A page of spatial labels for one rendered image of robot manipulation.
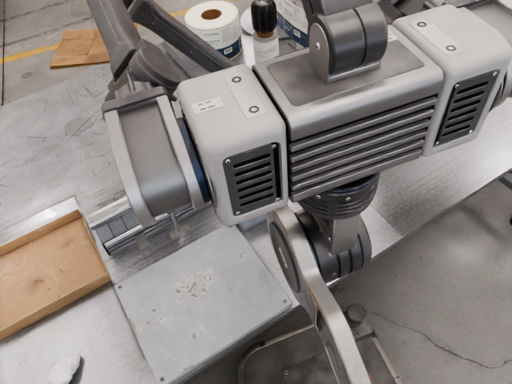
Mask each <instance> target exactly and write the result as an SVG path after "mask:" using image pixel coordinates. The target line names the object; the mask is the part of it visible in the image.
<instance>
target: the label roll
mask: <svg viewBox="0 0 512 384"><path fill-rule="evenodd" d="M184 19H185V23H186V26H187V28H188V29H190V30H191V31H192V32H194V33H195V34H196V35H197V36H198V37H200V38H201V39H203V40H204V41H206V42H207V43H208V44H209V45H210V46H212V47H213V48H214V49H216V50H217V51H219V52H220V53H221V54H223V55H224V56H225V57H227V58H228V59H234V58H235V57H236V56H237V55H238V54H239V53H240V52H241V51H242V38H241V31H240V24H239V18H238V9H237V8H236V7H235V6H234V5H233V4H231V3H229V2H223V1H211V2H204V3H201V4H198V5H195V6H193V7H192V8H191V9H190V10H189V11H188V12H187V13H186V15H185V17H184Z"/></svg>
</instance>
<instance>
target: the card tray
mask: <svg viewBox="0 0 512 384"><path fill-rule="evenodd" d="M110 281H111V278H110V276H109V273H108V272H107V269H106V267H105V265H104V262H103V260H102V258H101V256H100V254H99V251H98V249H97V247H96V244H95V243H94V240H93V238H92V236H91V233H90V231H89V229H88V227H87V224H86V222H85V220H84V218H83V215H82V214H81V213H80V212H79V210H78V208H77V209H75V210H73V211H71V212H69V213H67V214H65V215H63V216H60V217H59V218H56V219H54V220H52V221H50V222H48V223H46V224H44V225H42V226H40V227H38V228H36V229H34V230H31V231H29V232H27V233H25V234H23V235H21V236H19V237H17V238H15V239H13V240H11V241H9V242H6V243H4V244H3V245H0V341H2V340H4V339H6V338H7V337H9V336H11V335H13V334H15V333H16V332H18V331H20V330H22V329H24V328H26V327H27V326H29V325H32V324H33V323H34V322H37V321H39V320H41V319H42V318H44V317H46V316H48V315H49V314H51V313H53V312H55V311H57V310H58V309H61V308H62V307H64V306H66V305H68V304H69V303H71V302H74V301H75V300H77V299H79V298H81V297H83V296H84V295H86V294H88V293H90V292H91V291H93V290H96V289H97V288H99V287H100V286H103V285H104V284H106V283H108V282H110Z"/></svg>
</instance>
